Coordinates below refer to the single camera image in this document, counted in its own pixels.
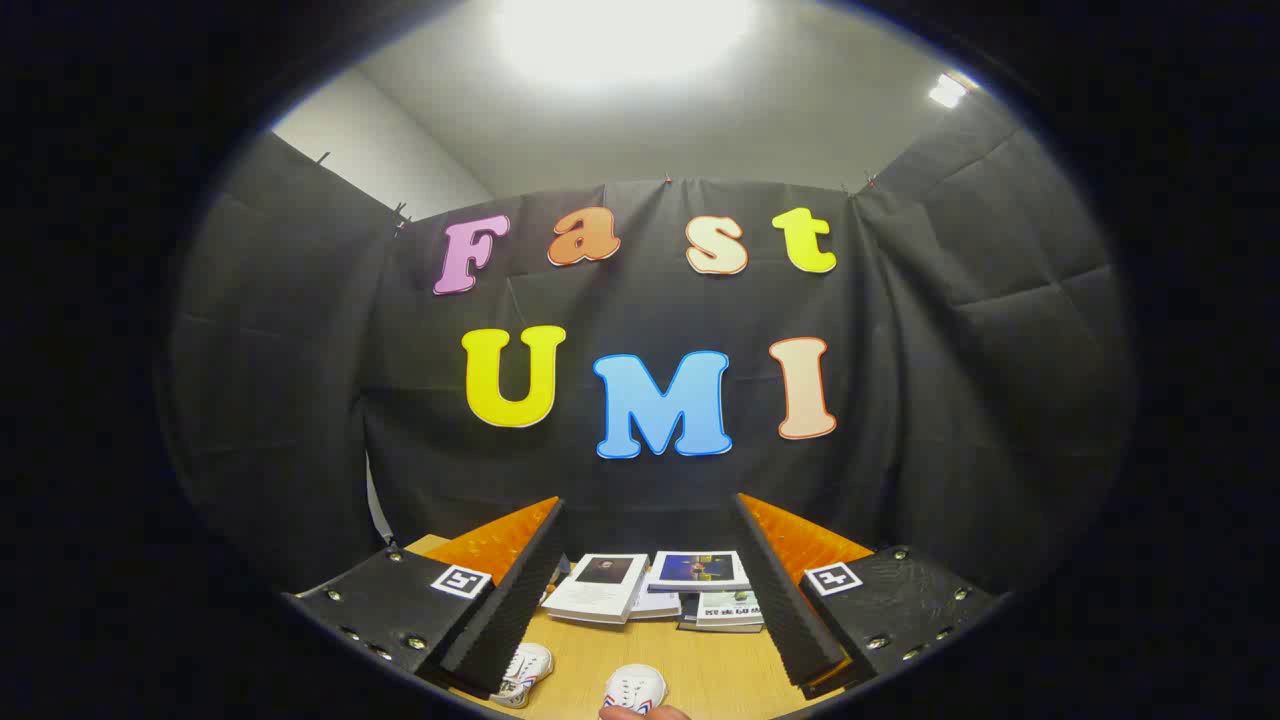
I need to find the white book with portrait cover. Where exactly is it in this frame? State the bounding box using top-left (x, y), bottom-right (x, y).
top-left (542, 553), bottom-right (651, 625)

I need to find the white striped canvas shoe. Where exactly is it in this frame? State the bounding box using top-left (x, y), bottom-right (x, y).
top-left (490, 642), bottom-right (554, 709)
top-left (600, 664), bottom-right (668, 717)

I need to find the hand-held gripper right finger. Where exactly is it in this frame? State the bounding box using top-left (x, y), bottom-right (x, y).
top-left (733, 492), bottom-right (1006, 701)

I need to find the large ceiling lamp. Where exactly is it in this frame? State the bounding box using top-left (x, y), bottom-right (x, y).
top-left (490, 0), bottom-right (761, 96)

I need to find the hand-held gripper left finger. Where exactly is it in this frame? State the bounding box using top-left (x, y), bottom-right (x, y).
top-left (283, 497), bottom-right (566, 701)

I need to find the book with blue picture cover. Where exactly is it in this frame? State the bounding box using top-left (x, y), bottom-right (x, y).
top-left (648, 550), bottom-right (751, 593)

